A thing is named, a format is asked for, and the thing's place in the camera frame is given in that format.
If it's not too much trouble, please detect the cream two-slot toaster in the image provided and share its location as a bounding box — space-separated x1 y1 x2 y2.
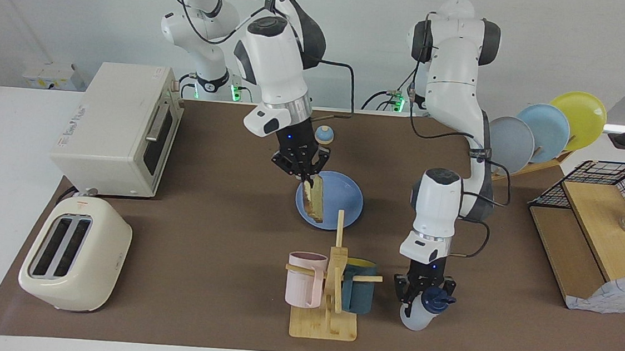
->
16 191 136 317

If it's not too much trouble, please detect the dark teal mug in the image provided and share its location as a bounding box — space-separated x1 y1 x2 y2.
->
340 257 379 315

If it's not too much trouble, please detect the brown paper table mat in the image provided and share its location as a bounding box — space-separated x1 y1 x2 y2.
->
0 84 625 351

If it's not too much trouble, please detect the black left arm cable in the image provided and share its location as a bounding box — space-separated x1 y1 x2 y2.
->
396 11 526 262

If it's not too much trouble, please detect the black oven power cable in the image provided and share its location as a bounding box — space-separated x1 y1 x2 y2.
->
56 185 79 206

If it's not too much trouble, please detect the grey-blue plate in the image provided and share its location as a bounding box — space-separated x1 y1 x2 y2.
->
485 115 537 177

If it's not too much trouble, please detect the translucent squeeze bottle blue cap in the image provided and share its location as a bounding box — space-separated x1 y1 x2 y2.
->
398 284 458 334

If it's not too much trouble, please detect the pink mug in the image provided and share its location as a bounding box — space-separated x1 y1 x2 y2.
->
284 251 329 310

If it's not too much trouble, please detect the bread slice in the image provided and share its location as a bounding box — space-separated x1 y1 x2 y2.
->
300 174 328 224

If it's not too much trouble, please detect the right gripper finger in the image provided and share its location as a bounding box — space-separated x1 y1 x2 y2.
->
304 146 331 186
270 151 310 182

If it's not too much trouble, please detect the marble patterned panel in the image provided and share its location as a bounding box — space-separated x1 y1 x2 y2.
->
564 268 625 315

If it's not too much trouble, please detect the light blue plate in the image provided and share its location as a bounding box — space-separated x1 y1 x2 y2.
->
513 102 573 166

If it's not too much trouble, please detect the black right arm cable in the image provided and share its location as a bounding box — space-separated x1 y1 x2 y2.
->
143 0 364 117

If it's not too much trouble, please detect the wooden shelf unit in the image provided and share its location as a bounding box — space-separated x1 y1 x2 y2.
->
521 176 625 312

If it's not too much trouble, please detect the yellow plate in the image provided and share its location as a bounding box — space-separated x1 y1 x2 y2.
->
546 90 609 154

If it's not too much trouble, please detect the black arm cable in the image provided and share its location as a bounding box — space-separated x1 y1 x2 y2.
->
396 11 526 262
143 0 364 117

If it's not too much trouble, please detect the blue round plate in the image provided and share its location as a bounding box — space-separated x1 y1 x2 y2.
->
293 168 366 234

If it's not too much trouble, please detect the wooden mug tree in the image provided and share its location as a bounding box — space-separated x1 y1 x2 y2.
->
280 206 389 344

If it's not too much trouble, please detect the wooden dish rack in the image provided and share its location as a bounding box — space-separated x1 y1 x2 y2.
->
490 144 574 188

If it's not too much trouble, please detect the white toaster oven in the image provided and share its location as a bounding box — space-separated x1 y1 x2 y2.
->
46 58 187 201

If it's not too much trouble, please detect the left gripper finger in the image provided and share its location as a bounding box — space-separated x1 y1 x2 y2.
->
437 276 457 299
391 274 416 318

